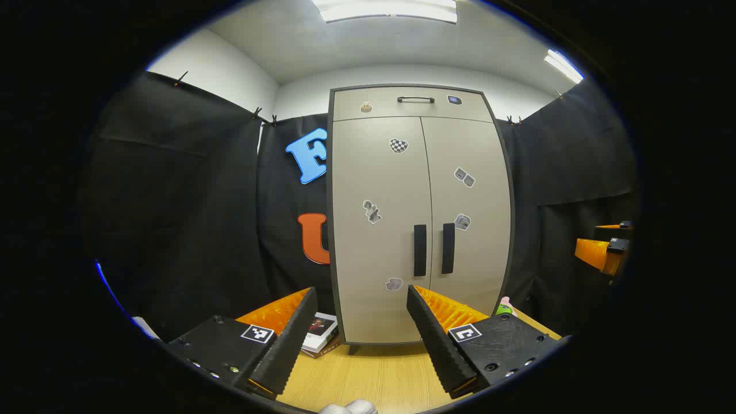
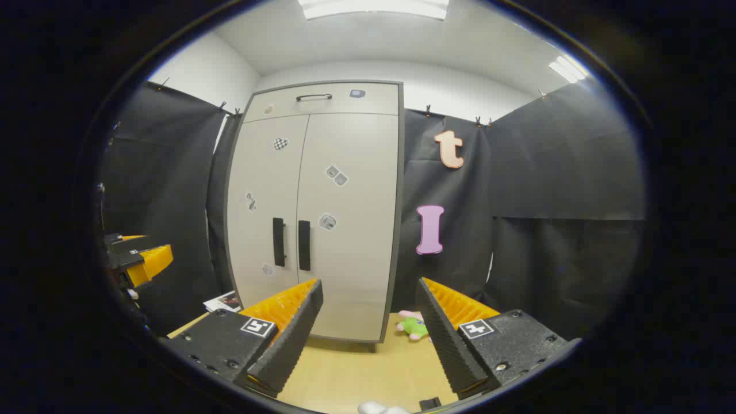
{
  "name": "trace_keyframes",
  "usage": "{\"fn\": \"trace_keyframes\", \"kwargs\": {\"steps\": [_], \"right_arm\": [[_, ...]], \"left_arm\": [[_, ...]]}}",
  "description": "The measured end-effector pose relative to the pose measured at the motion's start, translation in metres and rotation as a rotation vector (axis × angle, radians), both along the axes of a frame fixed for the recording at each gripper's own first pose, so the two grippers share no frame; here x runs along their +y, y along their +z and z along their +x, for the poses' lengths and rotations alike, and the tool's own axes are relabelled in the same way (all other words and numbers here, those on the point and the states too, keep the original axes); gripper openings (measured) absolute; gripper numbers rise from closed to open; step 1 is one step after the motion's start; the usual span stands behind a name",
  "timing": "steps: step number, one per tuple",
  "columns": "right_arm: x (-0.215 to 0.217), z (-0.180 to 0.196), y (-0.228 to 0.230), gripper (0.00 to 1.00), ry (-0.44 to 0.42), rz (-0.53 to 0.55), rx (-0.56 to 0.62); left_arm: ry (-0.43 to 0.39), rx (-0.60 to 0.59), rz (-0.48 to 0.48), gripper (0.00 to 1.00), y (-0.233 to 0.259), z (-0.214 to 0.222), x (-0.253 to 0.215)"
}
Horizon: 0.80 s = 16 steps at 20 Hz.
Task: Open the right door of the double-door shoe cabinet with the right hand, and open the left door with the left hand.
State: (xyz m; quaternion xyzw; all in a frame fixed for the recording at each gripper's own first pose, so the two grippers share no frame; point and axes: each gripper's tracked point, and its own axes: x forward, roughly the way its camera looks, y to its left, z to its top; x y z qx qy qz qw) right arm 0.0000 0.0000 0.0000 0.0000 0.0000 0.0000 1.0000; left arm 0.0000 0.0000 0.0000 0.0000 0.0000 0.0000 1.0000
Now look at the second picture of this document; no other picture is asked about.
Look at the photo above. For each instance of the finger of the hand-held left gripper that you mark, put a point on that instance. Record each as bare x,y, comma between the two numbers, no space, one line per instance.
152,261
129,244

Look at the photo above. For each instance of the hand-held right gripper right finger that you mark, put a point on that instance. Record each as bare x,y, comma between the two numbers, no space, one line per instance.
448,345

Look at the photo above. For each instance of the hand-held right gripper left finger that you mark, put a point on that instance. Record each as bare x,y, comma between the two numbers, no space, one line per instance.
287,345

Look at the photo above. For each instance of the grey double-door shoe cabinet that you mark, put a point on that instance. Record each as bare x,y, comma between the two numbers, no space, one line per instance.
345,322

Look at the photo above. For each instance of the grey cabinet door box sticker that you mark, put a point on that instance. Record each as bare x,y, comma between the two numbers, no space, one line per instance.
356,259

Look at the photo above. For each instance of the grey cabinet door chequered sticker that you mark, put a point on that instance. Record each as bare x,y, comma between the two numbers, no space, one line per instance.
264,190

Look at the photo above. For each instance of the grey cabinet drawer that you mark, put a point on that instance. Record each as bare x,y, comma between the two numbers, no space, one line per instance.
345,106

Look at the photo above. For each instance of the green pink plush toy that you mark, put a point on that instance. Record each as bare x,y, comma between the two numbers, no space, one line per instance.
415,326

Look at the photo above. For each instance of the white printed booklet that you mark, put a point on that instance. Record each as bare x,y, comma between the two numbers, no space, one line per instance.
224,302

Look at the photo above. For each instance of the white soft object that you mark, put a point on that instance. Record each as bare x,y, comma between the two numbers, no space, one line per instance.
379,409

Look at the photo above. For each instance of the black backdrop cloth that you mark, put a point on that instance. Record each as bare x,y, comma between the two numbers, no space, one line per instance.
546,172

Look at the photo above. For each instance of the small ceiling light panel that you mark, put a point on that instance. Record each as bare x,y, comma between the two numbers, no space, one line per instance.
567,69

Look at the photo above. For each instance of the long ceiling light panel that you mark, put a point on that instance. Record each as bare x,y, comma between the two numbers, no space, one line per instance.
374,7

